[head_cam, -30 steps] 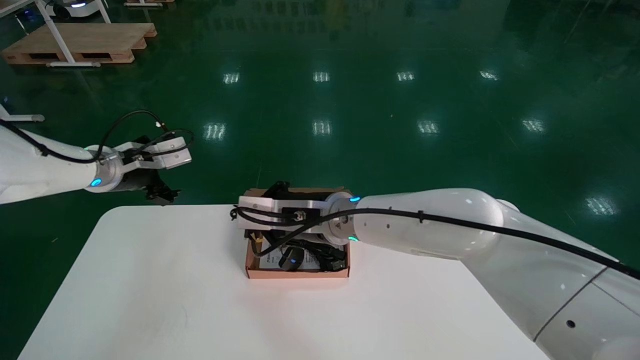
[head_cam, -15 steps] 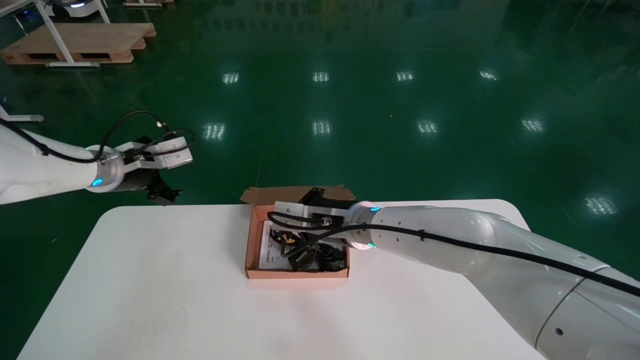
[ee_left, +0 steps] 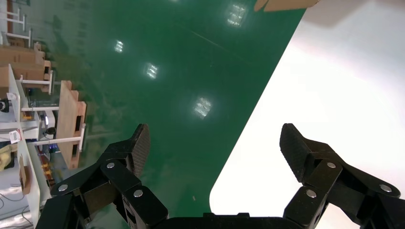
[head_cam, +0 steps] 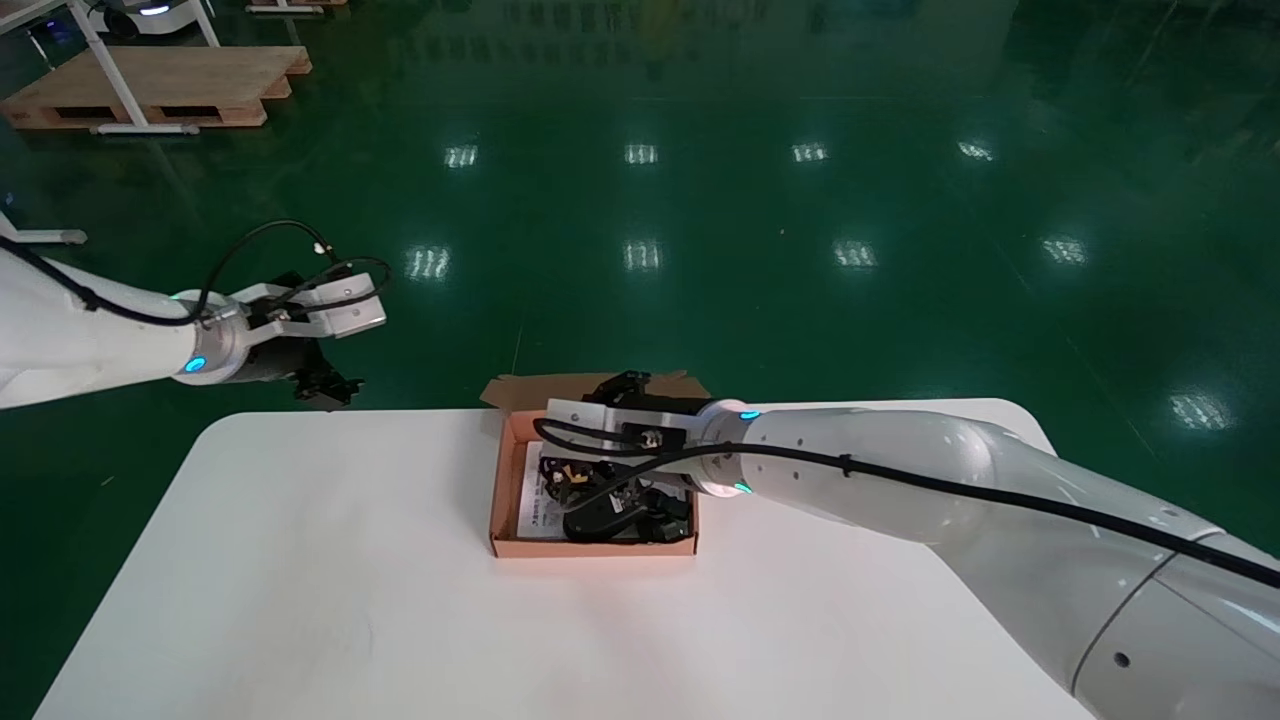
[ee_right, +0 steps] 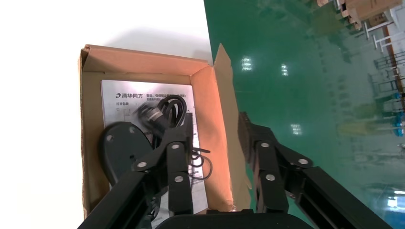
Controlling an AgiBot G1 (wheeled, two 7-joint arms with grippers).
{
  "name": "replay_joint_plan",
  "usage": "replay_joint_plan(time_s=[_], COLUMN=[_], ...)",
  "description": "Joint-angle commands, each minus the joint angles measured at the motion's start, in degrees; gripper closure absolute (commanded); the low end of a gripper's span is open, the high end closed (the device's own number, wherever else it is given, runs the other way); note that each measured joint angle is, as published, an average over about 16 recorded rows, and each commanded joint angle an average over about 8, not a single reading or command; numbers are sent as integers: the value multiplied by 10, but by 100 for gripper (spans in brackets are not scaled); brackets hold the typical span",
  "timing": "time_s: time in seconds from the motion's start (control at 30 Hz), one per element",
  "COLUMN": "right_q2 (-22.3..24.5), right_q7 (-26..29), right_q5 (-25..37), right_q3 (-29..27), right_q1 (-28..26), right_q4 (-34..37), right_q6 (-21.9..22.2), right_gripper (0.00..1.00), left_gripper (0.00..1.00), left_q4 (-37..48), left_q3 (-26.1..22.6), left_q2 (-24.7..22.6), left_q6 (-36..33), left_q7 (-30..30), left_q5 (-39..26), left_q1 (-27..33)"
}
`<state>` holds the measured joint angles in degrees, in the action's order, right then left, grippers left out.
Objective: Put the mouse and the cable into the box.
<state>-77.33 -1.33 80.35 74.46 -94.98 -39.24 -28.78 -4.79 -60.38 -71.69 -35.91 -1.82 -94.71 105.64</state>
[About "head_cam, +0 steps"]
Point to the black cloth-covered right gripper body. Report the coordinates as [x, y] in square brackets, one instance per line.
[640, 390]

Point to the black cloth-covered left gripper body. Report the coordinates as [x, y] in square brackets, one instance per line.
[285, 360]

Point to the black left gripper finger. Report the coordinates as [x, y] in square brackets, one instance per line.
[340, 385]
[312, 393]

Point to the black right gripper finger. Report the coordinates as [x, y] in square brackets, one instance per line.
[655, 495]
[568, 478]

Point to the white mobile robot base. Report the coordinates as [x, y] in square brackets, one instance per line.
[150, 12]

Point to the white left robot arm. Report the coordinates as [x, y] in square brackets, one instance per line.
[80, 340]

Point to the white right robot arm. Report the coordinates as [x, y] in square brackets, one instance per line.
[900, 470]

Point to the open brown cardboard box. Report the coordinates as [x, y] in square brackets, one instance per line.
[590, 548]

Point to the white printed instruction sheet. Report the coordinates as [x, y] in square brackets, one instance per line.
[535, 500]

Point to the white table foot bar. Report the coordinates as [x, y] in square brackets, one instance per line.
[40, 238]

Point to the large wooden pallet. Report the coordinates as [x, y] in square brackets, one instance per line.
[190, 80]

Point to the small wooden pallet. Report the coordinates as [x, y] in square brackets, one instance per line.
[295, 5]

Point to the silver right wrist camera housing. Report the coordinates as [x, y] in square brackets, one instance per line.
[600, 415]

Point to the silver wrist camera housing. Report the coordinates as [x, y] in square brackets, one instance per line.
[350, 315]
[600, 415]

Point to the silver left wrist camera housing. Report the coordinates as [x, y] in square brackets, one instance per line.
[350, 315]

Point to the white metal table frame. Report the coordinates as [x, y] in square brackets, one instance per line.
[110, 80]

